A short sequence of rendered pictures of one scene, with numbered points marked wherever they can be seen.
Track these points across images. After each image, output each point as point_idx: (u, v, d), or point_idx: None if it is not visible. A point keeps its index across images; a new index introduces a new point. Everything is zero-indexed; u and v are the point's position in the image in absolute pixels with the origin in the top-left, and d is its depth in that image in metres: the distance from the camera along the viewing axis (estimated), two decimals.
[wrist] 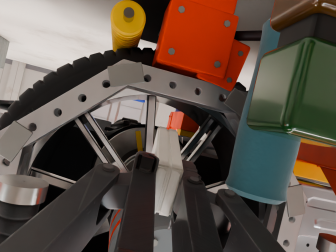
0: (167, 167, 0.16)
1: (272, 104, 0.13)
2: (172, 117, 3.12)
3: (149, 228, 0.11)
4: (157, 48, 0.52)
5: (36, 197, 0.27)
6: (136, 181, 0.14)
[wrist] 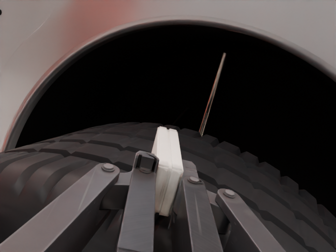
0: (167, 167, 0.16)
1: None
2: None
3: (149, 228, 0.11)
4: None
5: None
6: (136, 181, 0.14)
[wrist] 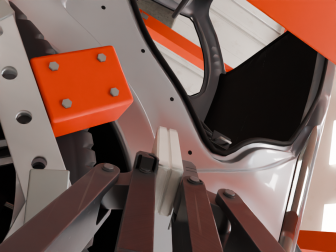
0: (167, 167, 0.16)
1: None
2: None
3: (149, 228, 0.11)
4: None
5: None
6: (136, 181, 0.14)
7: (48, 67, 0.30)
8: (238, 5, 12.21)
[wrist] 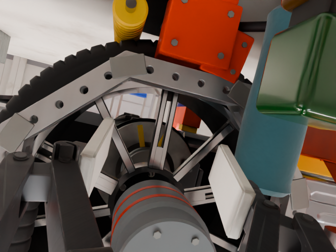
0: (91, 156, 0.15)
1: (284, 85, 0.12)
2: None
3: (91, 221, 0.11)
4: (160, 39, 0.51)
5: None
6: (59, 173, 0.13)
7: None
8: None
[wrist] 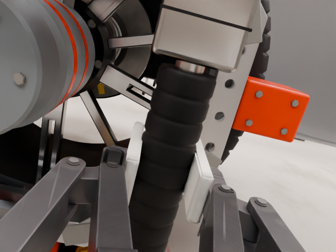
0: (136, 161, 0.16)
1: None
2: None
3: (125, 223, 0.11)
4: (52, 250, 0.49)
5: None
6: (105, 176, 0.14)
7: None
8: None
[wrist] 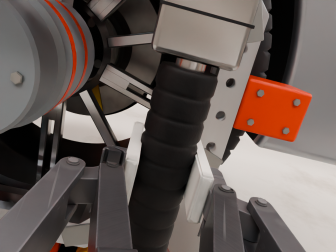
0: (136, 161, 0.16)
1: None
2: None
3: (125, 223, 0.11)
4: (52, 251, 0.48)
5: None
6: (105, 176, 0.14)
7: None
8: None
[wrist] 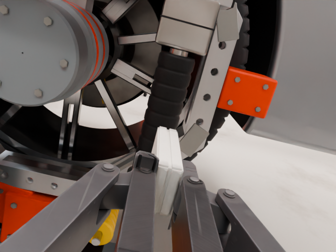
0: (167, 167, 0.16)
1: None
2: None
3: (149, 228, 0.11)
4: None
5: None
6: (136, 181, 0.14)
7: None
8: None
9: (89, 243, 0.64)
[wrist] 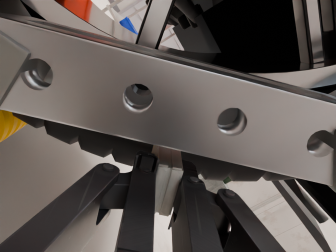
0: (167, 167, 0.16)
1: None
2: None
3: (149, 228, 0.11)
4: None
5: None
6: (136, 181, 0.14)
7: None
8: None
9: None
